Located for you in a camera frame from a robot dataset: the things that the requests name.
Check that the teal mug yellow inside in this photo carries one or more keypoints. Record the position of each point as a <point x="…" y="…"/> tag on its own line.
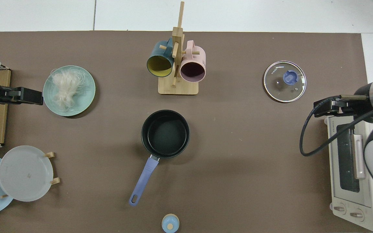
<point x="160" y="64"/>

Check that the pale green plate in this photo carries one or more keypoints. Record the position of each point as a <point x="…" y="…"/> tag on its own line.
<point x="83" y="97"/>

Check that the grey plate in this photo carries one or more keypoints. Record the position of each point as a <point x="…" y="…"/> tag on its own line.
<point x="24" y="173"/>

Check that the pink mug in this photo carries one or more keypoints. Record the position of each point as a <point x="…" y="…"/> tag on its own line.
<point x="193" y="69"/>

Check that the wooden cup stand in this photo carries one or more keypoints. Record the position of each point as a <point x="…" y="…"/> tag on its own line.
<point x="178" y="85"/>

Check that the small blue round thing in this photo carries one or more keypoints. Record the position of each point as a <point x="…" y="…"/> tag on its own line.
<point x="170" y="224"/>

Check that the pale toaster oven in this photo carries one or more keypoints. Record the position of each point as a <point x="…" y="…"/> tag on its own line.
<point x="338" y="161"/>

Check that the brown table cloth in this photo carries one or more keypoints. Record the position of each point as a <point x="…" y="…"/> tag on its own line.
<point x="238" y="161"/>

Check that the white vermicelli bundle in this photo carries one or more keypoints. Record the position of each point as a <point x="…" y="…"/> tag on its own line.
<point x="66" y="85"/>

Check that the glass lid blue knob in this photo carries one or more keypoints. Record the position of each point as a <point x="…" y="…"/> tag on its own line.
<point x="285" y="81"/>

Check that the wooden plate rack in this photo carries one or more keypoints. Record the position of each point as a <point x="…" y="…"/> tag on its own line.
<point x="55" y="181"/>

